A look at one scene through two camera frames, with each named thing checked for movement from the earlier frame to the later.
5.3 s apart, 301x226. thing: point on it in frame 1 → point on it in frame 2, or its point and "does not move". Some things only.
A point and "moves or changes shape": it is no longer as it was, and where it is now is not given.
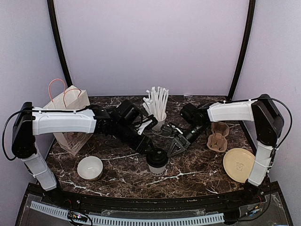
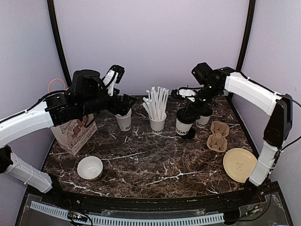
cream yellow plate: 237,163 does not move
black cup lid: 157,157 moves or changes shape
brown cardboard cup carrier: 217,141 does not move
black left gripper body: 122,133 → 114,107
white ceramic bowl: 90,168 does not move
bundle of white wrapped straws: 155,101 does not move
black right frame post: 250,22 does not move
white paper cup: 157,171 → 182,128
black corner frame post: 51,12 does not move
